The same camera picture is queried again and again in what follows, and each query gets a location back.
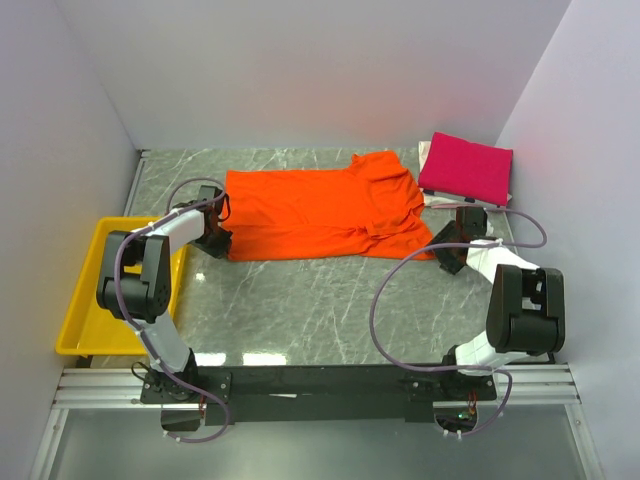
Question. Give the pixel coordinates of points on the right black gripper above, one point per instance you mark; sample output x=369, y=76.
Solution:
x=448, y=264

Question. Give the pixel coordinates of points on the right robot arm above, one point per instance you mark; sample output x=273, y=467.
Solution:
x=526, y=310

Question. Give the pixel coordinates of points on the yellow plastic tray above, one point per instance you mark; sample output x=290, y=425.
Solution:
x=87, y=328

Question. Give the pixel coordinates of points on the orange t shirt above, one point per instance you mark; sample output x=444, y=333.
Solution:
x=371, y=208

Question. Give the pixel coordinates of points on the folded magenta t shirt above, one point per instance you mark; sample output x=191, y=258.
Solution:
x=457, y=167

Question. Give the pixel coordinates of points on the aluminium frame rail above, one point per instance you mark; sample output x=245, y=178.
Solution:
x=110, y=389

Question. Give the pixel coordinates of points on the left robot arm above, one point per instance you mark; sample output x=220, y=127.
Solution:
x=135, y=279

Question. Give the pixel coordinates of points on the black base beam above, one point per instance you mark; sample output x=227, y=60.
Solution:
x=342, y=392

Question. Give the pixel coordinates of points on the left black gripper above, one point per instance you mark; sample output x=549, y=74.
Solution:
x=223, y=247

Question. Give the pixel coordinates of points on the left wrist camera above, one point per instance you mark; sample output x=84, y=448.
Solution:
x=211, y=197

